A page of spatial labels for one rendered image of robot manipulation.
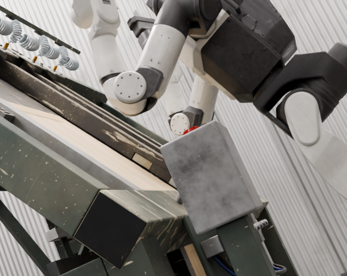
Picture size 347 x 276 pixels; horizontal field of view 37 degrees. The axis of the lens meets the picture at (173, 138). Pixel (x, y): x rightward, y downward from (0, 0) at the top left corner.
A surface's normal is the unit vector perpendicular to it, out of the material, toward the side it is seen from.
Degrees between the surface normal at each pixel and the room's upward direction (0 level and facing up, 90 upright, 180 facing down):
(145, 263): 90
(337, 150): 111
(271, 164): 90
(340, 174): 90
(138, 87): 90
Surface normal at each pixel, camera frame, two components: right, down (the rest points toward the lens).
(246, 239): -0.28, -0.10
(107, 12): 0.62, -0.35
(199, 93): -0.55, 0.05
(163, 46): 0.04, -0.24
